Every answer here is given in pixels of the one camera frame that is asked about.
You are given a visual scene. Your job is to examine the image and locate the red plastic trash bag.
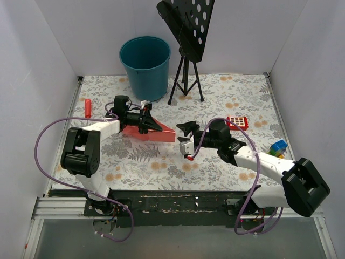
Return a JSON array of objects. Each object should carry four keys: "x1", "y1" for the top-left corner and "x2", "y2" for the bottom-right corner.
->
[{"x1": 122, "y1": 120, "x2": 176, "y2": 142}]

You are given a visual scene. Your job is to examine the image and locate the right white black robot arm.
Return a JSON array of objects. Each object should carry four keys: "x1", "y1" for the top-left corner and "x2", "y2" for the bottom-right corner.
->
[{"x1": 177, "y1": 119, "x2": 330, "y2": 217}]

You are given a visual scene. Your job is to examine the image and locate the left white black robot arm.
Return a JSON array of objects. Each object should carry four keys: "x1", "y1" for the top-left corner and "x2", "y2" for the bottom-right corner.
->
[{"x1": 60, "y1": 95, "x2": 162, "y2": 216}]

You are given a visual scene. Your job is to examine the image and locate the teal plastic trash bin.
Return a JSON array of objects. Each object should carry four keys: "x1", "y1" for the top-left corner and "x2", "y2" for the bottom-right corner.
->
[{"x1": 119, "y1": 36, "x2": 171, "y2": 101}]

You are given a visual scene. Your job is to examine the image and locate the red toy calculator block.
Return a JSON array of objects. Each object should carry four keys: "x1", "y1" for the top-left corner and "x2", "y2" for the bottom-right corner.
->
[{"x1": 227, "y1": 116, "x2": 249, "y2": 131}]

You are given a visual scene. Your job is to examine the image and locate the floral patterned table mat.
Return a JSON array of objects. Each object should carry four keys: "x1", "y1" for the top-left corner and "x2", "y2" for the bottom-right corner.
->
[{"x1": 71, "y1": 74, "x2": 285, "y2": 191}]

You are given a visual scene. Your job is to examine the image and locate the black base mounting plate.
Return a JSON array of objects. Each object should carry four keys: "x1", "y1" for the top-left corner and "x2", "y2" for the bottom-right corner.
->
[{"x1": 83, "y1": 190, "x2": 277, "y2": 229}]

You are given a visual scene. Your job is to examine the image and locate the black perforated music stand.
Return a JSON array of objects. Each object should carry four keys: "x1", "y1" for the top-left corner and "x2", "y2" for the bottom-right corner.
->
[{"x1": 156, "y1": 0, "x2": 215, "y2": 105}]

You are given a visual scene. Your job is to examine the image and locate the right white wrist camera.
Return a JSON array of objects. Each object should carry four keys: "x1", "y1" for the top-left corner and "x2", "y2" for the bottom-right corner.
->
[{"x1": 177, "y1": 136, "x2": 195, "y2": 161}]

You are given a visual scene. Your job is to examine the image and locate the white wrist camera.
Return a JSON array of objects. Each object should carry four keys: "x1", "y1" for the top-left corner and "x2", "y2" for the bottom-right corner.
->
[
  {"x1": 141, "y1": 100, "x2": 152, "y2": 111},
  {"x1": 177, "y1": 136, "x2": 195, "y2": 161}
]

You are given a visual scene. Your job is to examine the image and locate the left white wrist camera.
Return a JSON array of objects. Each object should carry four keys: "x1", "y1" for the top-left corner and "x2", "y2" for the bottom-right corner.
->
[{"x1": 141, "y1": 100, "x2": 152, "y2": 111}]

